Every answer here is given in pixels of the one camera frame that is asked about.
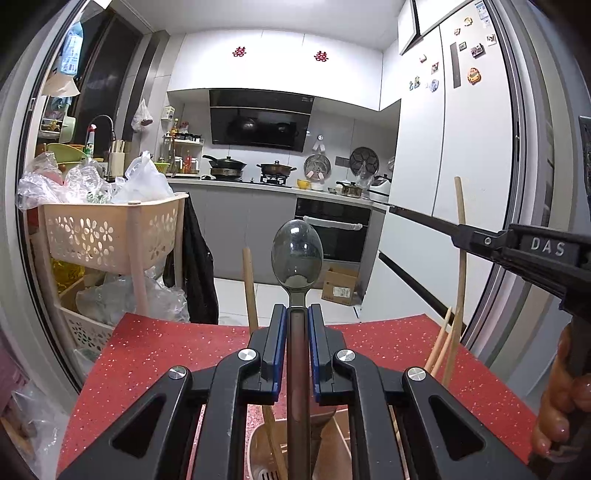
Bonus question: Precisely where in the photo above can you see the dark translucent spoon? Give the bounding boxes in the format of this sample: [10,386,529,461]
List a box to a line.
[271,219,324,480]

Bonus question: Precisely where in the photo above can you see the clear plastic bags in rack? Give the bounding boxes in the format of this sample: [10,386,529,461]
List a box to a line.
[76,272,190,326]

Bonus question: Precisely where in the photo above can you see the black built-in oven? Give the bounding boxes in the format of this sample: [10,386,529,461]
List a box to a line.
[294,198,372,265]

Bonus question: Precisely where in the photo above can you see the white plastic bag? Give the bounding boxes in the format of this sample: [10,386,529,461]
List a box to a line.
[112,151,176,204]

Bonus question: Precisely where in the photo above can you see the person's right hand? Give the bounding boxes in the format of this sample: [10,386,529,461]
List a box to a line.
[531,323,591,455]

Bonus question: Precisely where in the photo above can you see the cardboard box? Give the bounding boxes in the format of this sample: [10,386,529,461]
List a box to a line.
[321,264,363,306]

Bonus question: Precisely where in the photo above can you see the green basin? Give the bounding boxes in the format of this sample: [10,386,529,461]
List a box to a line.
[46,143,88,164]

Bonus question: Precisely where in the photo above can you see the black range hood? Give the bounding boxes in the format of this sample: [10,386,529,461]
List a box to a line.
[209,89,315,153]

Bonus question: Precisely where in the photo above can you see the black wok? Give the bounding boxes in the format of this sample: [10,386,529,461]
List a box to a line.
[202,154,247,180]

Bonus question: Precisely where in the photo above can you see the grey base cabinets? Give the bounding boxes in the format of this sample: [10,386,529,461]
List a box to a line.
[168,180,296,284]

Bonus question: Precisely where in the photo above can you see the hanging plastic bag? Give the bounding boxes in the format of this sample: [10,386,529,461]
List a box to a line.
[131,98,154,134]

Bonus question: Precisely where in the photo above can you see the yellow oil bottle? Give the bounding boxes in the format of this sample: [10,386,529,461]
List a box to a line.
[51,258,86,294]

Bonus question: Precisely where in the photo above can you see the black kitchen faucet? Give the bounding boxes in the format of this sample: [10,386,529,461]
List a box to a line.
[88,114,116,153]

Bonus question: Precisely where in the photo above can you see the white wall cabinets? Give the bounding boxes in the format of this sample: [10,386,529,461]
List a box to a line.
[166,30,384,112]

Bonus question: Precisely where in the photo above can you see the beige plastic storage rack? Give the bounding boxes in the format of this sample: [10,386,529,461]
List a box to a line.
[37,193,190,365]

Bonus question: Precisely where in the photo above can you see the white rice cooker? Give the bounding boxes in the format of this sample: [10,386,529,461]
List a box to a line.
[369,173,393,204]

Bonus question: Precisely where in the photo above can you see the clear crumpled plastic bags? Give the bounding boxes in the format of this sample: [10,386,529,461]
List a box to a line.
[17,152,114,210]

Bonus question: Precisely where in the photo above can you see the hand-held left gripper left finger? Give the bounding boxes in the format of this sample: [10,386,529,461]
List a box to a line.
[58,304,288,480]

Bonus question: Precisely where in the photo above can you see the blue hanging bag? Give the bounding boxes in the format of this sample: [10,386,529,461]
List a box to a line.
[60,21,84,75]

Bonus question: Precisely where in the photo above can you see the black hanging jacket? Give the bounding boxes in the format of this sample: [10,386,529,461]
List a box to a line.
[164,198,220,325]

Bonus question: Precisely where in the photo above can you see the black multi-hole pan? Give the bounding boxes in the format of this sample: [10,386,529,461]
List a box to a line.
[349,147,379,178]

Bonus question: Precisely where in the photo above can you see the plastic bag with food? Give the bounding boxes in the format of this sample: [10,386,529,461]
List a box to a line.
[9,388,70,480]

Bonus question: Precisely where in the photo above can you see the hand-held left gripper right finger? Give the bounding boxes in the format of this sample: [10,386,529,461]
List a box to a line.
[308,303,539,480]

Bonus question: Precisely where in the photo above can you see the white refrigerator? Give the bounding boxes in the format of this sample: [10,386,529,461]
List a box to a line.
[365,0,515,342]

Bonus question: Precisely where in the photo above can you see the brown cooking pot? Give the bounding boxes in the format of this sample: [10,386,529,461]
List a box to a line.
[256,160,297,181]

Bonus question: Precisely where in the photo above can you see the group of fridge magnets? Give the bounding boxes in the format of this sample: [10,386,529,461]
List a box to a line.
[409,16,497,93]

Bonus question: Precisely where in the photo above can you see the round metal strainer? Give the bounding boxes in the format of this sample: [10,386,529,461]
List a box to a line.
[303,154,332,182]

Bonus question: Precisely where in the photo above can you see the white seasoning rack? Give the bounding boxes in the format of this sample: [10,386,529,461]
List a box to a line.
[159,120,204,178]

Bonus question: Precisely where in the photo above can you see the beige plastic utensil holder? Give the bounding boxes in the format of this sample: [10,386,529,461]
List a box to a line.
[248,405,365,480]

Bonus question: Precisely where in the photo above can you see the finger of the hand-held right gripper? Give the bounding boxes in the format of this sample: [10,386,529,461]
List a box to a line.
[390,205,509,261]

